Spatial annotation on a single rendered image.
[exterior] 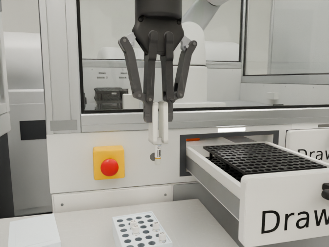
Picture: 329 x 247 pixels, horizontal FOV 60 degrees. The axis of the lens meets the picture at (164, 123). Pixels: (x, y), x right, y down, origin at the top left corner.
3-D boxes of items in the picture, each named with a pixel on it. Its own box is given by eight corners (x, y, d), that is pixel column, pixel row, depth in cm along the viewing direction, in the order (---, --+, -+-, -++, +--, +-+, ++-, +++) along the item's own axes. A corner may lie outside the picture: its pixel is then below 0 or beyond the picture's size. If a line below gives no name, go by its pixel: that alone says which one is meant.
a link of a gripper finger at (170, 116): (163, 91, 48) (179, 90, 49) (163, 120, 49) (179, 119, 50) (166, 91, 47) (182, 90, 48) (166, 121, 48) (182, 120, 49)
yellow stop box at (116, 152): (125, 179, 67) (124, 149, 66) (93, 182, 65) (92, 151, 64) (123, 172, 72) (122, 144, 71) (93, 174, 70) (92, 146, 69)
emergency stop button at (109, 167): (119, 176, 64) (118, 159, 64) (101, 178, 63) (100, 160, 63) (118, 172, 67) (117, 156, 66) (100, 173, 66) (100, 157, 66)
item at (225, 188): (377, 214, 51) (381, 181, 50) (247, 232, 45) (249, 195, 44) (256, 156, 89) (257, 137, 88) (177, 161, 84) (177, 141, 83)
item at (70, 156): (387, 164, 92) (392, 120, 90) (50, 193, 68) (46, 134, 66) (241, 122, 183) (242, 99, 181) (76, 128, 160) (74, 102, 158)
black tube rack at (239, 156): (324, 197, 58) (326, 166, 57) (245, 206, 54) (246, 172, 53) (262, 165, 79) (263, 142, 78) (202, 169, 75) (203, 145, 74)
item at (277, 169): (326, 169, 57) (326, 166, 57) (246, 176, 53) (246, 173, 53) (319, 166, 59) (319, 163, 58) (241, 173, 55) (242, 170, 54)
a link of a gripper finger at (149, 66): (159, 31, 44) (151, 30, 43) (154, 104, 45) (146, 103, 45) (152, 35, 48) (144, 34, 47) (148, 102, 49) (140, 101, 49)
